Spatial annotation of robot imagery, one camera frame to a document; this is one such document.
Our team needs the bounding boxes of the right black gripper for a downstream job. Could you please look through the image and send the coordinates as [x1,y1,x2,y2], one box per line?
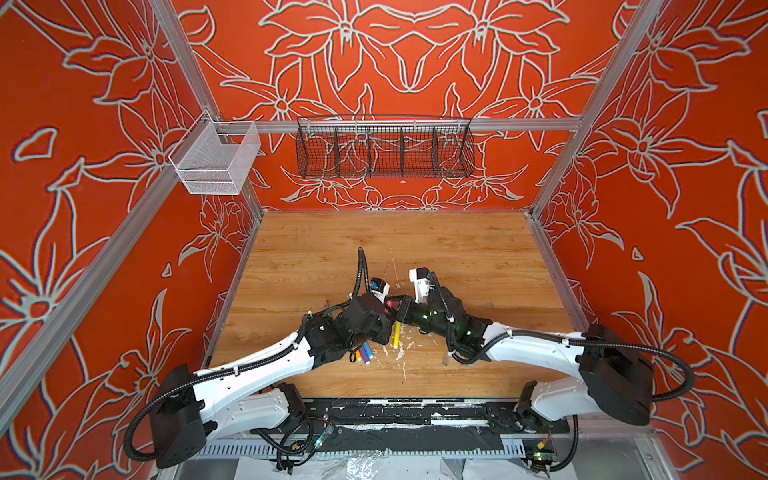
[383,295,457,344]

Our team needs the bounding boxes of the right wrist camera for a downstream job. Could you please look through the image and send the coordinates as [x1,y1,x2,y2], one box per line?
[408,267,433,304]

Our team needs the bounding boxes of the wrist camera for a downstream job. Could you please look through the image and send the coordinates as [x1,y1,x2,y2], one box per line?
[408,267,433,304]
[369,277,390,303]

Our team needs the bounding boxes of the blue marker pen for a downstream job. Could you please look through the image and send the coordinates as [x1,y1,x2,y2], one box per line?
[362,342,374,363]

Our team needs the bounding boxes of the right base cable connector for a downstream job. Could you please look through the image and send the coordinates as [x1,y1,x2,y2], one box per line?
[523,415,580,478]

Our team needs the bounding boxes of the black wire mesh basket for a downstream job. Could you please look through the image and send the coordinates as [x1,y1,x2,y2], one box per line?
[295,115,476,180]

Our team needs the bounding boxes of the yellow marker pen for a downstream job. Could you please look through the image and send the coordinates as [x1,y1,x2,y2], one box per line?
[392,322,402,349]

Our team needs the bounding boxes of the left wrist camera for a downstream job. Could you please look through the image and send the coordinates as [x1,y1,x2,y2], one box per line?
[369,277,390,303]

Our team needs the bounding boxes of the left base cable bundle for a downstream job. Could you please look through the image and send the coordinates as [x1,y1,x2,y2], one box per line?
[249,413,335,475]

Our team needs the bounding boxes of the white wire mesh basket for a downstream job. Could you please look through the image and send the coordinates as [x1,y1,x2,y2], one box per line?
[168,110,262,196]

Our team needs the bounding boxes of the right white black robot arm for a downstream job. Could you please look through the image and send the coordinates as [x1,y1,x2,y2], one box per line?
[396,295,653,431]

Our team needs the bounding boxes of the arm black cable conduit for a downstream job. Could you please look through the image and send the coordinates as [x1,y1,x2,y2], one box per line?
[427,271,697,403]
[123,247,371,463]

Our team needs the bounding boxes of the purple marker pen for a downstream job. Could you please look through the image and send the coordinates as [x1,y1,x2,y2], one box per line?
[358,346,370,365]

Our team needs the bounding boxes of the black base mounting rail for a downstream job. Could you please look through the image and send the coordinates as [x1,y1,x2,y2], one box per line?
[304,397,571,435]

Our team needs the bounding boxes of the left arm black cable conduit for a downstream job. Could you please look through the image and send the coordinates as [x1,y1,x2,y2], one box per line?
[123,247,371,463]

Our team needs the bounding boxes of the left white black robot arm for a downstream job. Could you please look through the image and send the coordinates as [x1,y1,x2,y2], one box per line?
[147,293,394,468]

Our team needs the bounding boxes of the white slotted cable duct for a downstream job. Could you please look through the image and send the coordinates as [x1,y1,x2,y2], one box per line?
[193,438,526,460]

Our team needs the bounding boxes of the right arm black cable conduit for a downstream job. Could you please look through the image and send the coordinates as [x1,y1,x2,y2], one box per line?
[427,271,697,403]

